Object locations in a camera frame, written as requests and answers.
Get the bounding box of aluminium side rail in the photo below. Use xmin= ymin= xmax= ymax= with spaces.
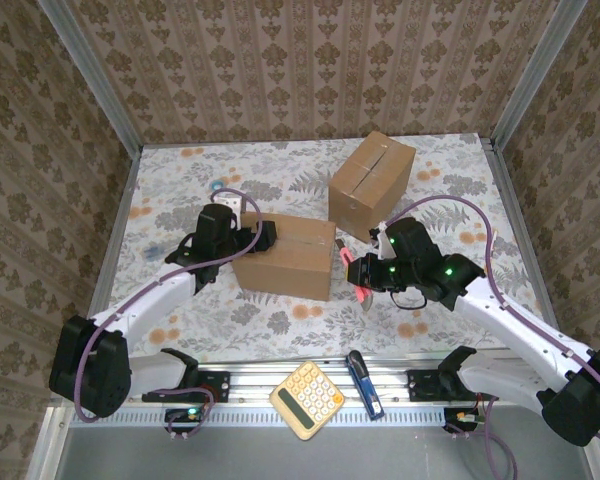
xmin=87 ymin=144 xmax=144 ymax=321
xmin=482 ymin=134 xmax=579 ymax=366

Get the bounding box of pink utility knife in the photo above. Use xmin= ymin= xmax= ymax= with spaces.
xmin=335 ymin=238 xmax=377 ymax=312

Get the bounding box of aluminium frame post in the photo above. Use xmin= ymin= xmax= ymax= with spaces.
xmin=35 ymin=0 xmax=145 ymax=156
xmin=489 ymin=0 xmax=591 ymax=151

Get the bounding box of white slotted cable duct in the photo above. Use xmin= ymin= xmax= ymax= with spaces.
xmin=69 ymin=407 xmax=454 ymax=429

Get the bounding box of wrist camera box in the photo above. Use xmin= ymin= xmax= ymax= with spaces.
xmin=215 ymin=193 xmax=244 ymax=214
xmin=369 ymin=222 xmax=394 ymax=259

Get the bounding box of grey metal panel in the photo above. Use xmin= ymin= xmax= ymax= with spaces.
xmin=27 ymin=405 xmax=600 ymax=480

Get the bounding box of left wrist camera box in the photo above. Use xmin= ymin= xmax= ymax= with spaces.
xmin=215 ymin=193 xmax=244 ymax=214

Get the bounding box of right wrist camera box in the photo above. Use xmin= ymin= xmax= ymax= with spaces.
xmin=369 ymin=222 xmax=394 ymax=259

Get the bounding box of thin black wire loop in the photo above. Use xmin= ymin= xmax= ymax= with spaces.
xmin=389 ymin=289 xmax=429 ymax=310

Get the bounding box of small black controller board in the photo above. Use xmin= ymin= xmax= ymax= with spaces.
xmin=443 ymin=407 xmax=486 ymax=434
xmin=164 ymin=407 xmax=206 ymax=434

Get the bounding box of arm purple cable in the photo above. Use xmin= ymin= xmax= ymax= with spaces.
xmin=74 ymin=188 xmax=264 ymax=441
xmin=382 ymin=194 xmax=600 ymax=480

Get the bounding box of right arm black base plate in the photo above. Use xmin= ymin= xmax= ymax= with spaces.
xmin=406 ymin=368 xmax=500 ymax=403

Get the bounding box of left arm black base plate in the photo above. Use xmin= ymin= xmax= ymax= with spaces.
xmin=140 ymin=370 xmax=231 ymax=404

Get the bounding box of brown cardboard box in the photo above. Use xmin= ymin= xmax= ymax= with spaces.
xmin=328 ymin=130 xmax=416 ymax=244
xmin=231 ymin=212 xmax=337 ymax=302

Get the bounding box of blue black stapler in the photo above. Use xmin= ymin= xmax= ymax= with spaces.
xmin=345 ymin=349 xmax=385 ymax=420

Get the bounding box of aluminium cross rail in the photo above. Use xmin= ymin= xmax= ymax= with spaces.
xmin=49 ymin=364 xmax=599 ymax=407

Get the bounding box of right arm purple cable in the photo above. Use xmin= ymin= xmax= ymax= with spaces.
xmin=382 ymin=194 xmax=600 ymax=480

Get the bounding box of yellow calculator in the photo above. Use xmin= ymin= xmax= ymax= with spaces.
xmin=269 ymin=360 xmax=345 ymax=442

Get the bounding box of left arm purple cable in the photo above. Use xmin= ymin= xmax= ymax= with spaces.
xmin=74 ymin=188 xmax=264 ymax=441

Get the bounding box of floral tablecloth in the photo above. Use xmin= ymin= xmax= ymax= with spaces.
xmin=95 ymin=132 xmax=561 ymax=369

